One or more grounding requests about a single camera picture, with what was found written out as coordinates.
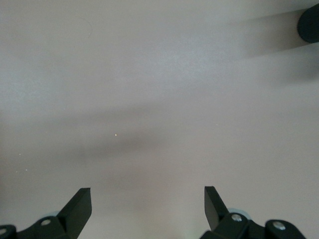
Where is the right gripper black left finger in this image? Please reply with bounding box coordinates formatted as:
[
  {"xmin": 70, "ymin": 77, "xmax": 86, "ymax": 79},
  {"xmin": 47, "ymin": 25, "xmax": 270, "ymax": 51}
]
[{"xmin": 0, "ymin": 187, "xmax": 93, "ymax": 239}]

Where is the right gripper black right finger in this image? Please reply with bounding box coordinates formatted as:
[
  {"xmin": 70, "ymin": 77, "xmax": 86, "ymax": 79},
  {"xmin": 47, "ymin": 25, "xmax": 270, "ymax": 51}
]
[{"xmin": 200, "ymin": 185, "xmax": 306, "ymax": 239}]

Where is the black round knob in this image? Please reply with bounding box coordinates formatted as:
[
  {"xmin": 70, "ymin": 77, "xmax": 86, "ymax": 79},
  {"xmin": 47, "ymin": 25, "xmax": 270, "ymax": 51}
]
[{"xmin": 297, "ymin": 4, "xmax": 319, "ymax": 44}]

